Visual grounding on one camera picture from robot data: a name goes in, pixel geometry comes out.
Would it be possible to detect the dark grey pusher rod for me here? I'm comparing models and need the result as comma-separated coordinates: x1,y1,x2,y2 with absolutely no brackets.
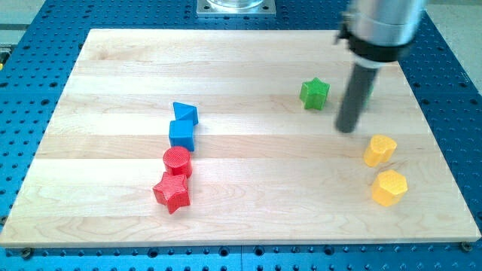
335,64,378,133

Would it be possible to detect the yellow heart block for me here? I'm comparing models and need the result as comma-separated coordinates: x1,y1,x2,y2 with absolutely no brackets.
363,134,398,167

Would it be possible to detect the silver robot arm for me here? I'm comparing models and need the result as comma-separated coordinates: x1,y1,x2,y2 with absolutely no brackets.
335,0,427,133

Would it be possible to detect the green star block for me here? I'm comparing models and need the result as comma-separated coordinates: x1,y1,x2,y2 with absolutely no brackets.
299,78,331,111

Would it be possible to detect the red star block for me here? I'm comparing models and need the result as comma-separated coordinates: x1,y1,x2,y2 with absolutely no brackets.
152,172,191,215

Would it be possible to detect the green block behind rod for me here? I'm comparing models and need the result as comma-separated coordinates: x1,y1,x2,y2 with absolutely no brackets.
364,85,374,109

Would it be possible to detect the yellow hexagon block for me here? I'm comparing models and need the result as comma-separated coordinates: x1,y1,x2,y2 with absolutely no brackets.
371,169,408,207

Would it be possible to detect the blue triangle block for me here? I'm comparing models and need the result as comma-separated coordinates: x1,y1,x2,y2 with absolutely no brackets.
173,102,199,126

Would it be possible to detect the blue cube block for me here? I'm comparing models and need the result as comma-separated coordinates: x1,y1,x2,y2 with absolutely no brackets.
169,120,195,151

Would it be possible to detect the red cylinder block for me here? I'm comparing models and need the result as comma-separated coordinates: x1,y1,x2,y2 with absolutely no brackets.
163,146,193,178

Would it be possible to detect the wooden board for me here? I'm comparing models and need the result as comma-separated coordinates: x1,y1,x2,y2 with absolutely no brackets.
1,29,480,248

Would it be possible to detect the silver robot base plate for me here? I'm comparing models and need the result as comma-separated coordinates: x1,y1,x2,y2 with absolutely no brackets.
196,0,276,17

